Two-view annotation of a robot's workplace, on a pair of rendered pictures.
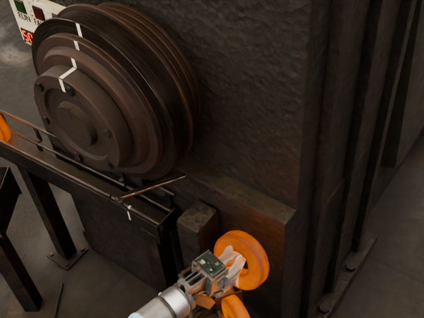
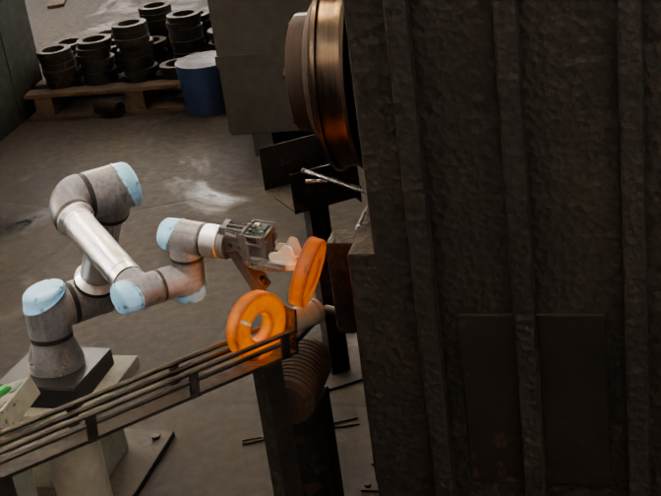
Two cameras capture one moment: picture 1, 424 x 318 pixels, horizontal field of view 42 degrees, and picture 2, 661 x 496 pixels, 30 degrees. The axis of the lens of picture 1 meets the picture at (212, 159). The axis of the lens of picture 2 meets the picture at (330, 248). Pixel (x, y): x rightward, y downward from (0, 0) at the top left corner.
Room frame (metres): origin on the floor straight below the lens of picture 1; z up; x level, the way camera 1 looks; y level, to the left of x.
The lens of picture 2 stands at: (-0.15, -2.27, 1.97)
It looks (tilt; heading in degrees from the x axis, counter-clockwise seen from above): 25 degrees down; 66
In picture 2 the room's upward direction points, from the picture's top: 8 degrees counter-clockwise
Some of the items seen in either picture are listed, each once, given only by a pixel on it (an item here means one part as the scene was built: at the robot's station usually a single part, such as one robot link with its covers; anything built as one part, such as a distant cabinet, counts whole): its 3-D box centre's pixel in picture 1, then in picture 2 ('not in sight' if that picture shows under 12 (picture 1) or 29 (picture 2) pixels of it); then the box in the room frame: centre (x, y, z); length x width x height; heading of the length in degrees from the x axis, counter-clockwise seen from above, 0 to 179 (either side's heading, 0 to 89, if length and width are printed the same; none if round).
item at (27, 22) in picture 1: (46, 27); not in sight; (1.38, 0.43, 1.15); 0.26 x 0.02 x 0.18; 50
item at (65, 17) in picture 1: (109, 98); (349, 70); (1.08, 0.24, 1.11); 0.47 x 0.06 x 0.47; 50
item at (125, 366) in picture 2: not in sight; (63, 390); (0.34, 0.74, 0.28); 0.32 x 0.32 x 0.04; 48
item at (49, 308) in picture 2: not in sight; (48, 308); (0.36, 0.75, 0.53); 0.13 x 0.12 x 0.14; 9
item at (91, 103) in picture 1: (81, 120); (309, 72); (1.01, 0.30, 1.11); 0.28 x 0.06 x 0.28; 50
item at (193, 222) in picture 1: (200, 239); (356, 280); (0.94, 0.05, 0.68); 0.11 x 0.08 x 0.24; 140
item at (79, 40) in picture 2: not in sight; (150, 50); (1.78, 4.09, 0.22); 1.20 x 0.81 x 0.44; 145
